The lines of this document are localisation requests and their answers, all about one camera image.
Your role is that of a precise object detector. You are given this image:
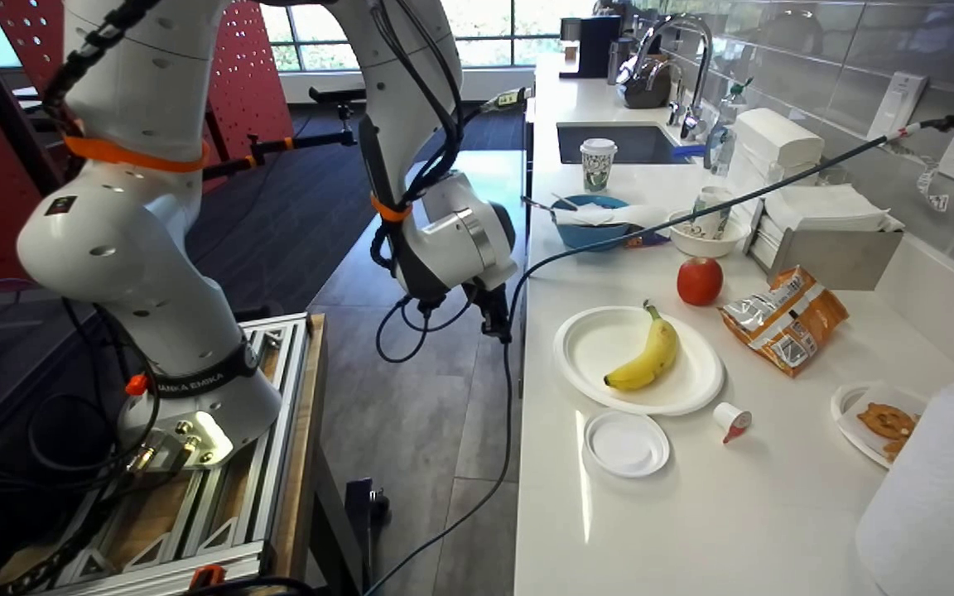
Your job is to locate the stack of white paper towels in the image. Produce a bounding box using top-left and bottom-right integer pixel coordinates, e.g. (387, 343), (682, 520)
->
(729, 110), (825, 189)

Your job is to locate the orange snack packet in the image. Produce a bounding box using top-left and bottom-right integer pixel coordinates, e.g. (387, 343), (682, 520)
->
(719, 269), (848, 376)

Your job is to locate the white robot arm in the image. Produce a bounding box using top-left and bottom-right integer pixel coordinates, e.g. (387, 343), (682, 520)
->
(18, 0), (513, 466)

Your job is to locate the black coffee machine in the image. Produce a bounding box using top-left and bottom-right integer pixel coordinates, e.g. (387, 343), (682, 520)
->
(559, 17), (618, 79)

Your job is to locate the grey power cable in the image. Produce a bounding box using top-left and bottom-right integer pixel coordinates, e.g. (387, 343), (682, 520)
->
(358, 110), (954, 596)

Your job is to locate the chrome faucet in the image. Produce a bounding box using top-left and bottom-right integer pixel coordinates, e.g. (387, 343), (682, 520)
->
(639, 14), (711, 142)

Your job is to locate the white plate under banana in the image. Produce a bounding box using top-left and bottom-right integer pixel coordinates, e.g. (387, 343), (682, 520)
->
(553, 303), (726, 418)

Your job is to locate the yellow banana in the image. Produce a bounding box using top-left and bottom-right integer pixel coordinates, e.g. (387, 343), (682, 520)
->
(604, 300), (679, 389)

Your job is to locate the blue bowl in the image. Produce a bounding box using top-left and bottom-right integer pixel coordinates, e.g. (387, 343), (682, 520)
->
(551, 194), (645, 252)

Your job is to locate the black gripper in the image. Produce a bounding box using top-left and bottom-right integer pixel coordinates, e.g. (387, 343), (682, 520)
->
(404, 257), (513, 343)

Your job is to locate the small plate with cookies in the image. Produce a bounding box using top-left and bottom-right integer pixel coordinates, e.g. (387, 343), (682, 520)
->
(830, 383), (923, 466)

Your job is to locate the small creamer cup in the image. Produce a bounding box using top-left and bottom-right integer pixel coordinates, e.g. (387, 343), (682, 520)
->
(711, 400), (751, 443)

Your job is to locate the kitchen sink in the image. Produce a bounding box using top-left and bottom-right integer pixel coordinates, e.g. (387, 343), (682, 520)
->
(558, 122), (679, 166)

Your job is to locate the white bowl with cup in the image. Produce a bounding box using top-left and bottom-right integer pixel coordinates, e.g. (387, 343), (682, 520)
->
(669, 184), (751, 257)

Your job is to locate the red apple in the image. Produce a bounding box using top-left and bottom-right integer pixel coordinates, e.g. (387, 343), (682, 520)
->
(677, 257), (722, 309)

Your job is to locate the small white lid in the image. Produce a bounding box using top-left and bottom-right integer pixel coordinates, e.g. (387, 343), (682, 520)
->
(582, 411), (671, 481)

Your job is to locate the patterned paper cup with lid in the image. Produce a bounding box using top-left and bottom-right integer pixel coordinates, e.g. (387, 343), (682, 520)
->
(581, 140), (617, 192)

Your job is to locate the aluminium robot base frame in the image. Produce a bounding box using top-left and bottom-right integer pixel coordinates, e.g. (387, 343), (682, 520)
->
(0, 314), (323, 596)

